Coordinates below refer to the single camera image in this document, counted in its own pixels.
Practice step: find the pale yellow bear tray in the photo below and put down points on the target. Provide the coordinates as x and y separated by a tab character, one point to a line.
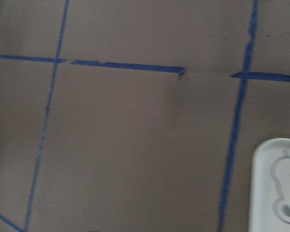
269	206

